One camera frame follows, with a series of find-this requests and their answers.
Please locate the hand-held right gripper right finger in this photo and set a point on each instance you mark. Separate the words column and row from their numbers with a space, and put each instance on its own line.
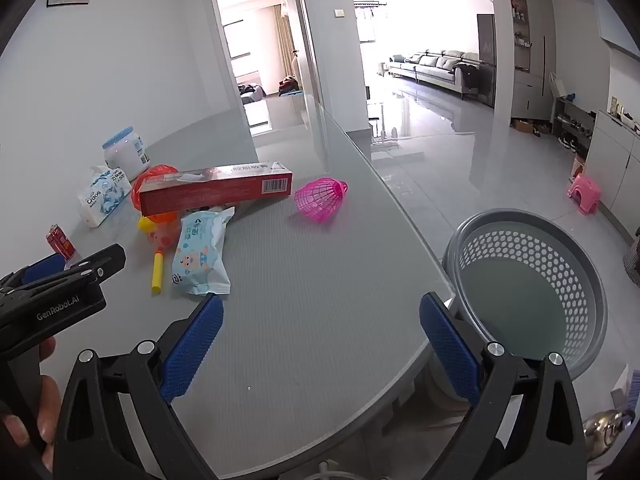
column 447, row 340

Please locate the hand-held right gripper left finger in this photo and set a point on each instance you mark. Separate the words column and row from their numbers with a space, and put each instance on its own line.
column 195, row 345

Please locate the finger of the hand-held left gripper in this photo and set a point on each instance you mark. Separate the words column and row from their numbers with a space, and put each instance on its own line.
column 45, row 265
column 107, row 257

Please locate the grey perforated plastic basket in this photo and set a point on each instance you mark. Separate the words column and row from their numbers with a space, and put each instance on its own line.
column 525, row 290

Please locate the blue wet wipes packet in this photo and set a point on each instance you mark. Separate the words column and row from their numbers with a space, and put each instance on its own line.
column 200, row 250

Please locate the red plastic bag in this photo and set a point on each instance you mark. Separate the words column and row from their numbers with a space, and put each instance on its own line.
column 157, row 174

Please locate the red toothpaste box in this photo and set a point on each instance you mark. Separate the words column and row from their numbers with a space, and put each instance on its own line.
column 215, row 187

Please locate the person's left hand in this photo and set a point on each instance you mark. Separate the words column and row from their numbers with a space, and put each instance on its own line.
column 45, row 405

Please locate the red drink can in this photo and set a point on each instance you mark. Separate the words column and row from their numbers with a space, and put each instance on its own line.
column 60, row 242

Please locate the white blue tissue pack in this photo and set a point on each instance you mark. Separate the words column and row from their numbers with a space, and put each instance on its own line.
column 102, row 195

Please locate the white jar with blue lid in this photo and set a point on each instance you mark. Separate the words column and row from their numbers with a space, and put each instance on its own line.
column 125, row 155

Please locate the metal kettle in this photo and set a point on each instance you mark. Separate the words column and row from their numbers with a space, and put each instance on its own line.
column 602, row 432

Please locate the pink plastic stool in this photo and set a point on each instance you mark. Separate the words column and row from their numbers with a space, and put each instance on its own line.
column 584, row 192

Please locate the bed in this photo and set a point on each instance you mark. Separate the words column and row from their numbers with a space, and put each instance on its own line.
column 250, row 94

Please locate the cardboard box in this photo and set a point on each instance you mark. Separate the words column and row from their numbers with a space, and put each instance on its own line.
column 521, row 126

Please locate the white sideboard cabinet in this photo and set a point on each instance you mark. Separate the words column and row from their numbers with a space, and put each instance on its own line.
column 612, row 155

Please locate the shoe rack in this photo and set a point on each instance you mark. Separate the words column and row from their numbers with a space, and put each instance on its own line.
column 572, row 125

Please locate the grey sofa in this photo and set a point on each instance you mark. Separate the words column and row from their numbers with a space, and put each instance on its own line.
column 440, row 67

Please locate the beige curtain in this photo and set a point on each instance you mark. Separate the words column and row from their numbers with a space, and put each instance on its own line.
column 284, row 45

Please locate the tall dark cabinet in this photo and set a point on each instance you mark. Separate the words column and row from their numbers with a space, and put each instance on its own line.
column 486, row 60

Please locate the white room door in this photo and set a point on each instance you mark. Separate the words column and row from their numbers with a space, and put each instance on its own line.
column 302, row 35

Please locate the open wall shelf unit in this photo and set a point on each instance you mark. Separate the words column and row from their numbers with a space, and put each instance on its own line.
column 519, row 20

